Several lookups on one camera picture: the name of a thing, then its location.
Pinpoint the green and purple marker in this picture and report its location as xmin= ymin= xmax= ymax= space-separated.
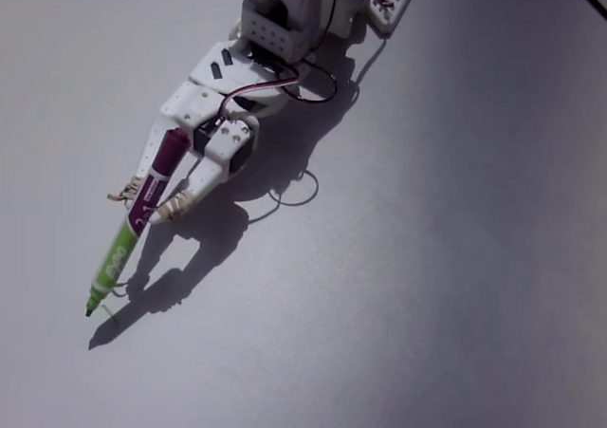
xmin=83 ymin=127 xmax=190 ymax=318

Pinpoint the red white black servo cable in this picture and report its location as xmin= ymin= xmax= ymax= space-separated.
xmin=215 ymin=62 xmax=340 ymax=125

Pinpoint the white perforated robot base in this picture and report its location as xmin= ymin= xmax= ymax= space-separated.
xmin=362 ymin=0 xmax=416 ymax=38

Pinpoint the tan rubber band wrap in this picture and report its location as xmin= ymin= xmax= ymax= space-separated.
xmin=156 ymin=191 xmax=196 ymax=220
xmin=106 ymin=175 xmax=146 ymax=209

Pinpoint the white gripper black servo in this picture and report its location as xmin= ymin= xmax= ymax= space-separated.
xmin=123 ymin=82 xmax=261 ymax=225

